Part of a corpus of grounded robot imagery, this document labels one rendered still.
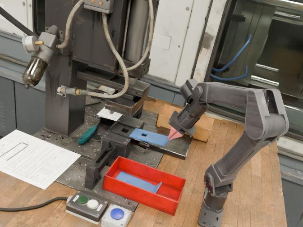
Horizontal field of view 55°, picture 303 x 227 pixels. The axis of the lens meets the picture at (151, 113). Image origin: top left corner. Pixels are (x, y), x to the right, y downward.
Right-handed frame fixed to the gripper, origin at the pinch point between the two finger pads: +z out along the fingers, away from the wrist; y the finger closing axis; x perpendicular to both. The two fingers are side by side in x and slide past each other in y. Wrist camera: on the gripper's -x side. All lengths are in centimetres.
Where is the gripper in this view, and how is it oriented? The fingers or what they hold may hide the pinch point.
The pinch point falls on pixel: (168, 138)
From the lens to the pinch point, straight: 109.2
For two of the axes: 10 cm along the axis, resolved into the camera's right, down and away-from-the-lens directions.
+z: -5.6, 6.7, 4.9
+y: -7.7, -6.4, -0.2
